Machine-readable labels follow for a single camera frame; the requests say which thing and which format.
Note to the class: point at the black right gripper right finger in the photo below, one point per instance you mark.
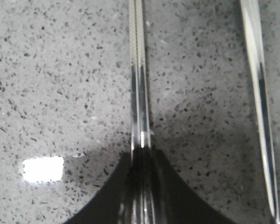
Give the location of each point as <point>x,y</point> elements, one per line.
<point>176,202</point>

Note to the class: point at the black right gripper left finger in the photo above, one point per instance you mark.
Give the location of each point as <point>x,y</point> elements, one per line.
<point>104,207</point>

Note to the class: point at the steel spoon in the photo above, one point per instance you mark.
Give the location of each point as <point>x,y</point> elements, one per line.
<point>255,52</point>

